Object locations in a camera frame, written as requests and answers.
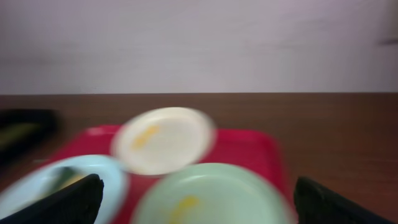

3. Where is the light blue plate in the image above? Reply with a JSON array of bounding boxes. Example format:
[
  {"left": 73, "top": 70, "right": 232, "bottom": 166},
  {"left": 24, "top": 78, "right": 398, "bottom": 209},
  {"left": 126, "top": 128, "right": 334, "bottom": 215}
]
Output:
[{"left": 1, "top": 155, "right": 129, "bottom": 224}]

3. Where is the light green plate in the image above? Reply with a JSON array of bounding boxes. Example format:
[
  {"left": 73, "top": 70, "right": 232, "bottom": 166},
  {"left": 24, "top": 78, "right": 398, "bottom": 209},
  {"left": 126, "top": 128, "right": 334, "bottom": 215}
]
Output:
[{"left": 131, "top": 163, "right": 297, "bottom": 224}]

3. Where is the red plastic tray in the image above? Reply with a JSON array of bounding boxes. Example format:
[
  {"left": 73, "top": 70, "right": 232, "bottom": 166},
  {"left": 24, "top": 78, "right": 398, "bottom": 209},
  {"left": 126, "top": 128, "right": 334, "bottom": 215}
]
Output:
[{"left": 45, "top": 125, "right": 294, "bottom": 223}]

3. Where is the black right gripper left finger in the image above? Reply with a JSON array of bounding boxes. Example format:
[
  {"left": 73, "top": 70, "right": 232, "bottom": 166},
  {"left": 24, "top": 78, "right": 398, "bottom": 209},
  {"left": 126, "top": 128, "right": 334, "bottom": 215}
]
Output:
[{"left": 1, "top": 174, "right": 104, "bottom": 224}]

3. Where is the cream white plate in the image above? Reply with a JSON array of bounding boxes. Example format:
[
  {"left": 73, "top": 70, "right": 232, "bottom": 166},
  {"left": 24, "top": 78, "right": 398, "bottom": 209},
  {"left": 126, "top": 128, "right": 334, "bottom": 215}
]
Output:
[{"left": 110, "top": 107, "right": 216, "bottom": 176}]

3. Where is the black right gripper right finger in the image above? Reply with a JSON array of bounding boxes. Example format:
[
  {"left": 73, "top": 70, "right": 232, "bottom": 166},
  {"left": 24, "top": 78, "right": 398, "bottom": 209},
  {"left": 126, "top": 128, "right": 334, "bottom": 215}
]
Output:
[{"left": 294, "top": 177, "right": 393, "bottom": 224}]

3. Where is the black tray with green liquid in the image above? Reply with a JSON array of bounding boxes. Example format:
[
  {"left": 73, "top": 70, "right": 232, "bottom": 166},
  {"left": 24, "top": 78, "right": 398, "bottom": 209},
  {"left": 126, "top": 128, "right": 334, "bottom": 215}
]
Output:
[{"left": 1, "top": 109, "right": 60, "bottom": 167}]

